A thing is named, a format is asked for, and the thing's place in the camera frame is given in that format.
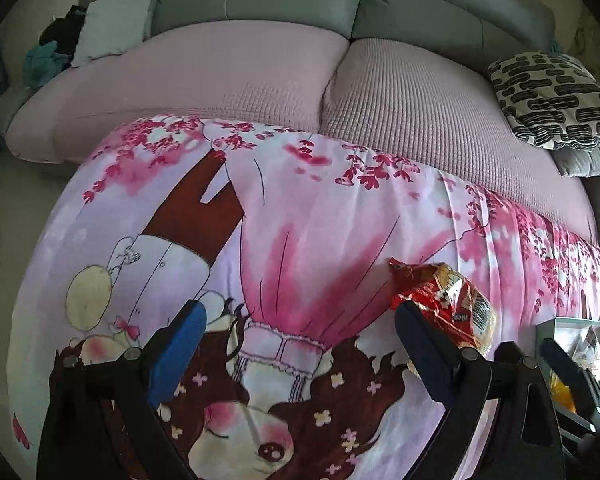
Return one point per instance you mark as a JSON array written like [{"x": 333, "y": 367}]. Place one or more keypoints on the pink printed cartoon blanket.
[{"x": 305, "y": 220}]

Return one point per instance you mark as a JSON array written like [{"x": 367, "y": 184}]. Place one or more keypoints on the teal cardboard tray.
[{"x": 547, "y": 330}]

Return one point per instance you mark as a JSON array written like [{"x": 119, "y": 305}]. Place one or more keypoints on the black and white patterned pillow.
[{"x": 550, "y": 95}]

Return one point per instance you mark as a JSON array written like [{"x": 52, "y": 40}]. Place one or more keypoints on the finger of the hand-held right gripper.
[{"x": 567, "y": 370}]

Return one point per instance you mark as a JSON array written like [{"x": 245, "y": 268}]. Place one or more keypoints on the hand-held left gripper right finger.
[{"x": 425, "y": 355}]

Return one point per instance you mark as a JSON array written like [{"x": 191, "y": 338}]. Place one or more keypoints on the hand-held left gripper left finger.
[{"x": 177, "y": 355}]

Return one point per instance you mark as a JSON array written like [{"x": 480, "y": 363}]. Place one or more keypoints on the light grey pillow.
[{"x": 115, "y": 20}]

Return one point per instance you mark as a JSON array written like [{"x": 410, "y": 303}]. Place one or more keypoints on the small red snack packet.
[{"x": 450, "y": 300}]

